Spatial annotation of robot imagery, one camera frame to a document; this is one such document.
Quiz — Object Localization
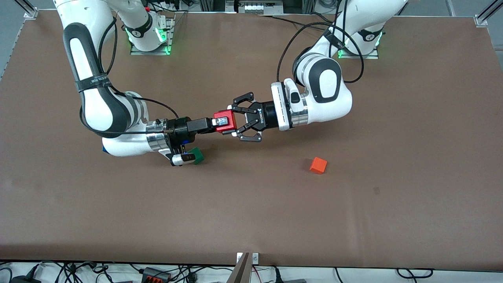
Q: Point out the aluminium frame profile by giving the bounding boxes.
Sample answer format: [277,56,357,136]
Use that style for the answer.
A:
[474,0,503,27]
[15,0,39,19]

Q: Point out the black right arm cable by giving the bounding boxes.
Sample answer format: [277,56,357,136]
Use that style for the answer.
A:
[79,16,181,136]

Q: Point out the black cable on table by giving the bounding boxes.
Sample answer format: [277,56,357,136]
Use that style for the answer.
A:
[261,14,327,31]

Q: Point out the grey control unit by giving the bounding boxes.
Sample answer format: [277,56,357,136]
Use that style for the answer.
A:
[226,0,284,15]

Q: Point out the black looped cable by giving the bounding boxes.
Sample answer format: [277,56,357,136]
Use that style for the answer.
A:
[395,268,434,279]

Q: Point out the aluminium arm base plate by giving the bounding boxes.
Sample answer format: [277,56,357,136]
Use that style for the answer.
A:
[130,16,176,56]
[337,37,380,60]

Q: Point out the red wooden block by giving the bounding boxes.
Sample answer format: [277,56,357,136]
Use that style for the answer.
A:
[213,110,238,133]

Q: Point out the black power strip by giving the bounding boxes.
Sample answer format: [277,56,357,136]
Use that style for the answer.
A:
[141,267,172,283]

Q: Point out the grey camera post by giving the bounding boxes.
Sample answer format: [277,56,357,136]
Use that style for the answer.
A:
[227,252,252,283]

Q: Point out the green wooden block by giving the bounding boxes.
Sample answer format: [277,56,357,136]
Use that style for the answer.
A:
[188,147,206,165]

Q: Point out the orange wooden block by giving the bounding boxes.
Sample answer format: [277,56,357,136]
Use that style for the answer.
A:
[309,156,328,175]

